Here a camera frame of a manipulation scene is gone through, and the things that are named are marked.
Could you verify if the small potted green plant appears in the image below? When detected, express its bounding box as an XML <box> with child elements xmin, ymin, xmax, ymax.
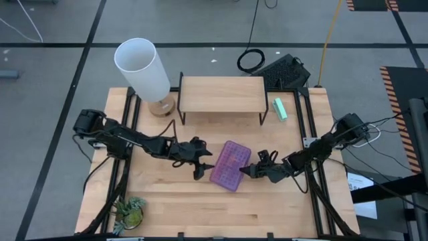
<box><xmin>112</xmin><ymin>196</ymin><xmax>148</xmax><ymax>236</ymax></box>

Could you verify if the black perforated device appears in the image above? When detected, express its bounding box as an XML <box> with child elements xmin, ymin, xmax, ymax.
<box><xmin>250</xmin><ymin>53</ymin><xmax>312</xmax><ymax>90</ymax></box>

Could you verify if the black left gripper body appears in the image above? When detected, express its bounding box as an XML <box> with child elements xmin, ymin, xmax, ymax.
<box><xmin>167</xmin><ymin>136</ymin><xmax>209</xmax><ymax>167</ymax></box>

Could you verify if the grey metal post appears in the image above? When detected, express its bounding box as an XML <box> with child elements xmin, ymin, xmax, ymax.
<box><xmin>408</xmin><ymin>98</ymin><xmax>428</xmax><ymax>241</ymax></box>

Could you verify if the coiled black cable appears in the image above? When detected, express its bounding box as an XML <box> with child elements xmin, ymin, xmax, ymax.
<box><xmin>236</xmin><ymin>0</ymin><xmax>266</xmax><ymax>75</ymax></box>

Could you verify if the hazard-striped black floor mat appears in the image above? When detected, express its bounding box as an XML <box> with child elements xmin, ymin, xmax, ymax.
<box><xmin>380</xmin><ymin>66</ymin><xmax>428</xmax><ymax>175</ymax></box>
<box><xmin>346</xmin><ymin>0</ymin><xmax>428</xmax><ymax>13</ymax></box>

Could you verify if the purple plastic lid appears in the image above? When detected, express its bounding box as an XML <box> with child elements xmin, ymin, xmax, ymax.
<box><xmin>209</xmin><ymin>140</ymin><xmax>253</xmax><ymax>193</ymax></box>

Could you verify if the yellow hanging cable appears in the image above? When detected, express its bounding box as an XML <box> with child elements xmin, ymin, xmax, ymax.
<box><xmin>316</xmin><ymin>0</ymin><xmax>344</xmax><ymax>87</ymax></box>

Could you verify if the grey floor block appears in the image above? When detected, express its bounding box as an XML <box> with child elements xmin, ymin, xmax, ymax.
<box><xmin>0</xmin><ymin>69</ymin><xmax>19</xmax><ymax>80</ymax></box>

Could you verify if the mint green stapler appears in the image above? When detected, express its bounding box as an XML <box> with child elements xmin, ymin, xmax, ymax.
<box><xmin>272</xmin><ymin>97</ymin><xmax>289</xmax><ymax>123</ymax></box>

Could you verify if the white floor cable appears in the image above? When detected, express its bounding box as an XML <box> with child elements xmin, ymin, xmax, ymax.
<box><xmin>0</xmin><ymin>0</ymin><xmax>44</xmax><ymax>44</ymax></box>

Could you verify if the wooden shelf with black frame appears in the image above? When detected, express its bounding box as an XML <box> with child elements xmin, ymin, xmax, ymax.
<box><xmin>177</xmin><ymin>72</ymin><xmax>270</xmax><ymax>127</ymax></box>

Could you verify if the white shade table lamp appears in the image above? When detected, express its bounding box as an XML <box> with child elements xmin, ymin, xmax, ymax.
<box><xmin>113</xmin><ymin>37</ymin><xmax>177</xmax><ymax>118</ymax></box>

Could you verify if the white paper sheet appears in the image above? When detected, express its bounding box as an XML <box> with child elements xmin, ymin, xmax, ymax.
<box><xmin>347</xmin><ymin>172</ymin><xmax>379</xmax><ymax>220</ymax></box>

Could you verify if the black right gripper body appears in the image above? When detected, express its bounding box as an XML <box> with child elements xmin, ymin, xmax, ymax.
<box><xmin>255</xmin><ymin>149</ymin><xmax>292</xmax><ymax>184</ymax></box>

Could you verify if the black camera rig frame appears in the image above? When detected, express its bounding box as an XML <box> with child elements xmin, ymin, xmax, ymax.
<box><xmin>350</xmin><ymin>172</ymin><xmax>428</xmax><ymax>204</ymax></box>

